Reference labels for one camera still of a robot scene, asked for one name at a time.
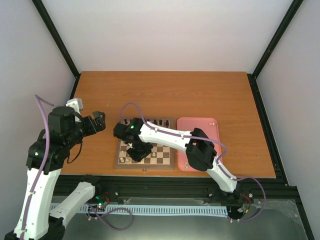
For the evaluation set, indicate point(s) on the black frame post left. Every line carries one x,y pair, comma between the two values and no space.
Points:
47,20

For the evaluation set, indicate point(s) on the pink plastic tray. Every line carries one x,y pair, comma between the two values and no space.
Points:
188,124

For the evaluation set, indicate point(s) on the dark chess pieces row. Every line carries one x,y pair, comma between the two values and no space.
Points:
160,121

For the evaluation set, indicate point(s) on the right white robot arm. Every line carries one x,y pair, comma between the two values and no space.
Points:
199,149

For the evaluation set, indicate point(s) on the black frame post right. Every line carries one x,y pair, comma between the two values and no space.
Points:
281,29

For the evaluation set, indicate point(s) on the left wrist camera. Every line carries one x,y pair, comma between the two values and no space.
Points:
62,120

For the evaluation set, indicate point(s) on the light blue cable duct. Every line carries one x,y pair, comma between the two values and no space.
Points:
163,210

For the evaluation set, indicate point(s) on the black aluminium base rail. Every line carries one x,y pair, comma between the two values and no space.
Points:
118,188

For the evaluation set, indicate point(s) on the black frame post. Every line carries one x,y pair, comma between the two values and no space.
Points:
47,20
281,29

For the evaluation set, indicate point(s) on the wooden chess board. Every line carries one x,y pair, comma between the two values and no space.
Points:
164,160

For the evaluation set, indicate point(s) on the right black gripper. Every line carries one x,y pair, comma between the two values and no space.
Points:
137,158

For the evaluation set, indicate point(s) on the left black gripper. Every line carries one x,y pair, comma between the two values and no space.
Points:
101,122

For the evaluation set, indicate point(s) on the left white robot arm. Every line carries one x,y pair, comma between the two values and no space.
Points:
44,163

